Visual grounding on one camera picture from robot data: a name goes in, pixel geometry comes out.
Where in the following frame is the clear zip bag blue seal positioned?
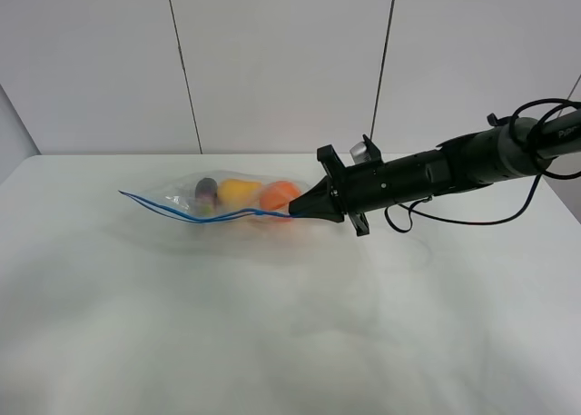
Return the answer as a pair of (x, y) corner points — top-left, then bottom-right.
(117, 172), (328, 264)

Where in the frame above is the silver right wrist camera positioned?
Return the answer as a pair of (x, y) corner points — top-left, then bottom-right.
(350, 134), (382, 164)

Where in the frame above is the dark purple fruit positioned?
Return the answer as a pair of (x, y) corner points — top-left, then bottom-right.
(194, 177), (218, 217)

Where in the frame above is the yellow pear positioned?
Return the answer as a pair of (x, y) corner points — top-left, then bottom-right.
(217, 179), (262, 210)

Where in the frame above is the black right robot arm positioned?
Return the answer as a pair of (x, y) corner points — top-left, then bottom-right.
(289, 98), (580, 236)

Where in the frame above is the orange fruit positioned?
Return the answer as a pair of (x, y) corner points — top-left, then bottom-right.
(257, 181), (301, 214)

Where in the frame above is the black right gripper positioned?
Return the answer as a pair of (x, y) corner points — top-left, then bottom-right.
(290, 138), (449, 236)

